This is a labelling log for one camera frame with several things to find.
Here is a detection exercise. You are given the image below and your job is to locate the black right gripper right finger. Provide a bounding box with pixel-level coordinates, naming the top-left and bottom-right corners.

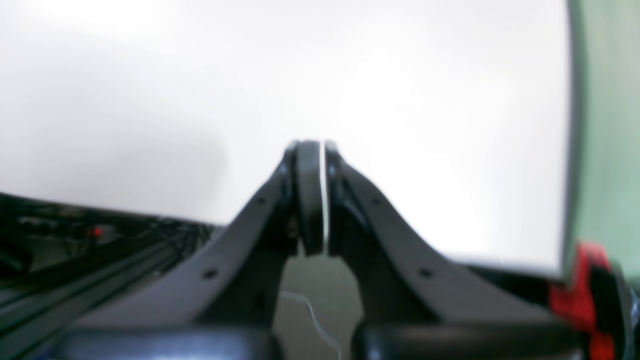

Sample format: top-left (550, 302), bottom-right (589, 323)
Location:
top-left (325, 142), bottom-right (582, 360)

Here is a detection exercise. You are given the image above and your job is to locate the red clamp at table corner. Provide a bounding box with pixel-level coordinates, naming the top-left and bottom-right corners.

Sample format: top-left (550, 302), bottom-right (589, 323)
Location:
top-left (548, 243), bottom-right (627, 360)

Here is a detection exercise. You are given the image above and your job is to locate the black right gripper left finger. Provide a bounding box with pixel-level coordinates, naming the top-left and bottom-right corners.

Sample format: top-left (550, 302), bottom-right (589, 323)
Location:
top-left (55, 141), bottom-right (323, 360)

